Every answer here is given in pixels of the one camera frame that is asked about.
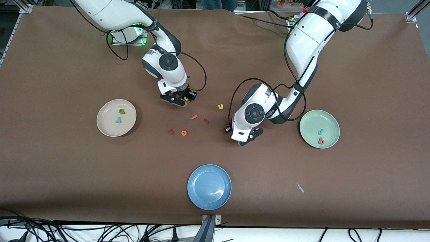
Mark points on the black frame post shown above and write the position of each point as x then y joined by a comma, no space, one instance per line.
176,3
264,4

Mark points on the blue round plate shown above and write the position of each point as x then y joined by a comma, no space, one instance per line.
209,187

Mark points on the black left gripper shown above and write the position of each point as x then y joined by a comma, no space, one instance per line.
228,129

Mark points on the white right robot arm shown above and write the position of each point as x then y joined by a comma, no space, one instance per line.
168,67

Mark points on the brown table cover sheet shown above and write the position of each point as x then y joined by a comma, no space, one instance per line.
67,168

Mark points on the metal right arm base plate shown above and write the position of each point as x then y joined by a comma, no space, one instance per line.
127,43

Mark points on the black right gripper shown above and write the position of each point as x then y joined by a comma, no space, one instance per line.
189,93

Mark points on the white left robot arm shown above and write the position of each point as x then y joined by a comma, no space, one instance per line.
255,114

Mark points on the beige round plate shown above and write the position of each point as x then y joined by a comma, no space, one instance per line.
107,127

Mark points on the white paper scrap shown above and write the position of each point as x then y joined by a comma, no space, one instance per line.
300,187

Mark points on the green round plate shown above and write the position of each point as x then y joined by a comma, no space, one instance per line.
312,124

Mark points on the black power plug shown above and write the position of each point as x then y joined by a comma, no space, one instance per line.
174,235

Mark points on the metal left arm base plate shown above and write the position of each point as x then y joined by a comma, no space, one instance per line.
290,22

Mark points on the person in blue jeans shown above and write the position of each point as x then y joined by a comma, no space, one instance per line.
211,4

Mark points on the orange decorative item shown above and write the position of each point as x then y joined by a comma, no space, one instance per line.
285,3

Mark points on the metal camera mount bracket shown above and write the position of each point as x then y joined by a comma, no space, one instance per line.
210,228

